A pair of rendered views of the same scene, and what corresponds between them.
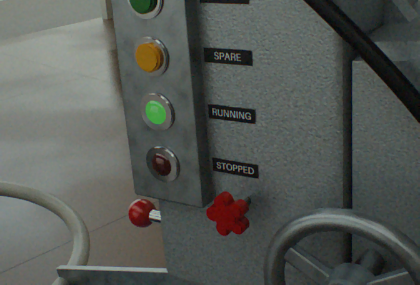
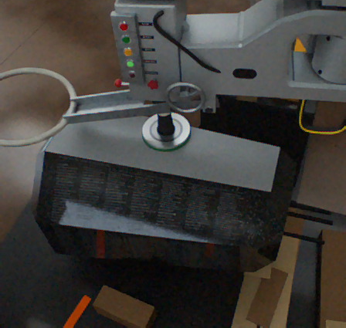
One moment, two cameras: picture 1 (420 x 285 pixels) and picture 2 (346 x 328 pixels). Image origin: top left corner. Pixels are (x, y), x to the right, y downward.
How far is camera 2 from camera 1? 1.02 m
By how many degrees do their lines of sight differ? 34
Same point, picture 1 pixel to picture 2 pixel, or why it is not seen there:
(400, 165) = (191, 68)
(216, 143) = (146, 68)
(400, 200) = (192, 75)
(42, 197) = (42, 72)
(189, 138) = (140, 69)
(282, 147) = (164, 67)
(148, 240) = (38, 58)
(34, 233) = not seen: outside the picture
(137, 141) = (123, 70)
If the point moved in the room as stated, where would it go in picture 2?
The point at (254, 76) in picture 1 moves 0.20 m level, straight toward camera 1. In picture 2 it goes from (155, 53) to (176, 89)
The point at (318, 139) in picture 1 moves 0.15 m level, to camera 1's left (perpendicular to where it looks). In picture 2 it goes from (173, 65) to (133, 79)
